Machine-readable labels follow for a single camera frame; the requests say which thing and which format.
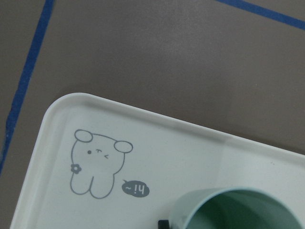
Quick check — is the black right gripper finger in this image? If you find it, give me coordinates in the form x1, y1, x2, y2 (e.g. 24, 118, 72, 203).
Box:
158, 216, 170, 229

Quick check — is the light green cup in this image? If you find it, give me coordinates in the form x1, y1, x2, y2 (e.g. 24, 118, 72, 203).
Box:
169, 187, 304, 229

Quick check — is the white plastic tray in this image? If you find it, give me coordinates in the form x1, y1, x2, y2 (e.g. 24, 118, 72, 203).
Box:
11, 93, 305, 229

